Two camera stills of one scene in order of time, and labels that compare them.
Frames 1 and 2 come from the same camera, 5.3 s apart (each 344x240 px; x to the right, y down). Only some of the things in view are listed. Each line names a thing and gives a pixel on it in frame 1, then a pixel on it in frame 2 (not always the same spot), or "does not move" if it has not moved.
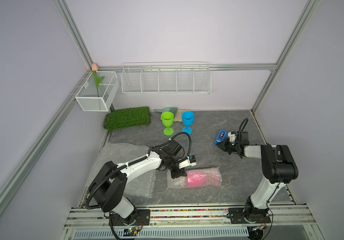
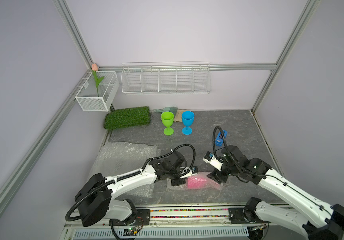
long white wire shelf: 166,78 does not move
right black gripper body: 229,147 -> 220,175
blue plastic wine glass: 188,118 does not move
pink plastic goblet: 196,178 does not move
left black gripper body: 173,166 -> 175,178
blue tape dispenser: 221,136 does not move
